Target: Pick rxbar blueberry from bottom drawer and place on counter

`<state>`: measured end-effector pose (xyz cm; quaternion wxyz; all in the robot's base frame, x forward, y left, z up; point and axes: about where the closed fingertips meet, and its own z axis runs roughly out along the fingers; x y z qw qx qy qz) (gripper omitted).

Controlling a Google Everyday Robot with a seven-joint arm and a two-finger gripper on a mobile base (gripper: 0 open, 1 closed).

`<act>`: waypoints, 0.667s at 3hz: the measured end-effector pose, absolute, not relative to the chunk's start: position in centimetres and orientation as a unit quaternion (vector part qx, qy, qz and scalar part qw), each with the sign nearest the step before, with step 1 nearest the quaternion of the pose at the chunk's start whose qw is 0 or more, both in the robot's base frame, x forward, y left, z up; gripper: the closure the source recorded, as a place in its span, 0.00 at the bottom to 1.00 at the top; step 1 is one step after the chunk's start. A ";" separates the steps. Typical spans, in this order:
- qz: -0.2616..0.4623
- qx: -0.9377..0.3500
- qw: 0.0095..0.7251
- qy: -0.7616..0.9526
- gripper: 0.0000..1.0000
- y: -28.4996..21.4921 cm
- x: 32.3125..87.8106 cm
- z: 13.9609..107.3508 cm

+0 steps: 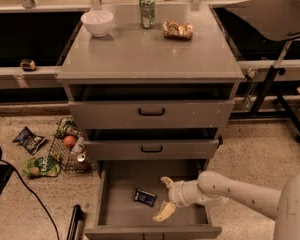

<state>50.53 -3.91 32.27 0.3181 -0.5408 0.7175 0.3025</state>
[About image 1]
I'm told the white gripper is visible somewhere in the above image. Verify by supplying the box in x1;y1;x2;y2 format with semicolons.
152;176;201;223

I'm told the dark blue rxbar wrapper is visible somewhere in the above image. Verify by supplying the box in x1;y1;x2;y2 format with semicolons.
134;188;157;207

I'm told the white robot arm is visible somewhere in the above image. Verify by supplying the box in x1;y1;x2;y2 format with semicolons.
153;171;300;240

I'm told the grey open bottom drawer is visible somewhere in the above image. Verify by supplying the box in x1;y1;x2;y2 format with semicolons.
85;160;222;240

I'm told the grey middle drawer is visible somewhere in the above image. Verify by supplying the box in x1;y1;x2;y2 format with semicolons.
85;139;219;161

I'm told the grey drawer cabinet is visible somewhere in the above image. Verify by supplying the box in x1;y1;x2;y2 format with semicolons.
56;2;246;172

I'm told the grey top drawer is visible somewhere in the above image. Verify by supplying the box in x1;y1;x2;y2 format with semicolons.
68;100;234;129

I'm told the silver can in basket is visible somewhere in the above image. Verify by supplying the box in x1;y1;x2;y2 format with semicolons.
77;152;90;166

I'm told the black object bottom edge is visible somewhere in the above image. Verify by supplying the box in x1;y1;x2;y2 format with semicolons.
66;205;85;240

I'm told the orange fruit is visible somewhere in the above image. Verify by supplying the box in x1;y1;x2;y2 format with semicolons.
63;135;77;148

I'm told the green bag in basket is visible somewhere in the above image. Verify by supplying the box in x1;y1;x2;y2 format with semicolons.
54;117;81;138

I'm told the green snack bag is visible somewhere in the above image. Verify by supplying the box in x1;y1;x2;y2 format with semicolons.
22;155;61;178

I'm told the blue chip bag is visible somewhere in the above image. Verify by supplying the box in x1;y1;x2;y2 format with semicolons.
13;126;46;155

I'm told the gold crinkled snack bag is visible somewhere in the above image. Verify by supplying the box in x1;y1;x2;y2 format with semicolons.
163;20;193;40

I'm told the white bowl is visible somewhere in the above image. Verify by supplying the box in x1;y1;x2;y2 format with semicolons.
81;10;114;37

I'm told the yellow black tape measure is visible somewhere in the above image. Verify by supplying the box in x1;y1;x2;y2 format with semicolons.
20;59;36;71

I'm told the green soda can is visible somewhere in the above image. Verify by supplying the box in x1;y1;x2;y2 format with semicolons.
139;0;155;29

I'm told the black tray stand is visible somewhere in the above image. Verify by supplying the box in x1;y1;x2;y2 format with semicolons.
216;0;300;143

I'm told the wire basket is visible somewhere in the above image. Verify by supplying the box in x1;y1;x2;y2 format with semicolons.
49;131;92;172

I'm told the black cable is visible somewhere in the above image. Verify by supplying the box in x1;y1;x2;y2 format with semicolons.
0;159;62;240

